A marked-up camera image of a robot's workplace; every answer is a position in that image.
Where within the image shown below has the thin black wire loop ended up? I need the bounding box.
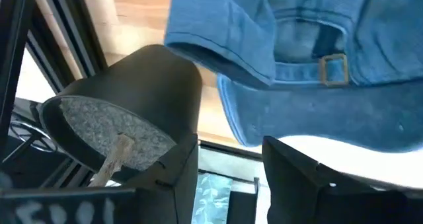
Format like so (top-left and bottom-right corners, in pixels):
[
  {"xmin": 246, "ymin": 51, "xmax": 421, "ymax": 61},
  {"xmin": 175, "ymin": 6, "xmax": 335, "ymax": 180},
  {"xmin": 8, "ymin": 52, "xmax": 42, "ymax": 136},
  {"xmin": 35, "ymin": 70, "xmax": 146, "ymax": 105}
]
[{"xmin": 9, "ymin": 120, "xmax": 58, "ymax": 153}]

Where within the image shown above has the potted green plant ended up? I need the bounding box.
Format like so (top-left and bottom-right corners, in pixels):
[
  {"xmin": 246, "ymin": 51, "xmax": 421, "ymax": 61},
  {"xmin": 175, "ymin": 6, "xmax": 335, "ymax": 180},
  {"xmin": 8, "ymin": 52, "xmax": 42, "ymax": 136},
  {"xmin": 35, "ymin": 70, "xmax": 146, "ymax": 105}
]
[{"xmin": 36, "ymin": 44, "xmax": 203, "ymax": 188}]

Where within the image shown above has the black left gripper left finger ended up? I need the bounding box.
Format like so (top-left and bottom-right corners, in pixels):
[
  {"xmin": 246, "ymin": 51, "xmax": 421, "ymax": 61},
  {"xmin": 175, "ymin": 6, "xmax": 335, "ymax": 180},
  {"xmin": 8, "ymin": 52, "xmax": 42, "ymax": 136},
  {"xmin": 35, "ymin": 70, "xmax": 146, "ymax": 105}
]
[{"xmin": 124, "ymin": 133, "xmax": 200, "ymax": 224}]

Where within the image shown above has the light blue patterned cloth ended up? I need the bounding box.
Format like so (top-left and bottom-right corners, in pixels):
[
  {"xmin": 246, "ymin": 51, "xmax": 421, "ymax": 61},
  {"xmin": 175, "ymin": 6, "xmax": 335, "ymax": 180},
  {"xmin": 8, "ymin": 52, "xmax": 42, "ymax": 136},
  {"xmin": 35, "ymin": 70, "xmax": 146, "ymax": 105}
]
[{"xmin": 191, "ymin": 172, "xmax": 234, "ymax": 224}]

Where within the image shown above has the blue denim cap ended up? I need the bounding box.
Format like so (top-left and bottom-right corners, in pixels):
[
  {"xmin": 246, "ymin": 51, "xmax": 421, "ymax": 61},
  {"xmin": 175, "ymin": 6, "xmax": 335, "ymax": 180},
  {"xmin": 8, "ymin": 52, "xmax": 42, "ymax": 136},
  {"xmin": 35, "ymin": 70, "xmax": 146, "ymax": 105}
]
[{"xmin": 164, "ymin": 0, "xmax": 423, "ymax": 154}]

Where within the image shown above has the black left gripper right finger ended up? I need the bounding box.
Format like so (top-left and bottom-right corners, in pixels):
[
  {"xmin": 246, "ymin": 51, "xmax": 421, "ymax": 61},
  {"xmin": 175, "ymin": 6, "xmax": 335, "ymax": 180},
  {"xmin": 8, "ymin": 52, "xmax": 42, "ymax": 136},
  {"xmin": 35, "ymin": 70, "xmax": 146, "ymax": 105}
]
[{"xmin": 262, "ymin": 135, "xmax": 338, "ymax": 224}]

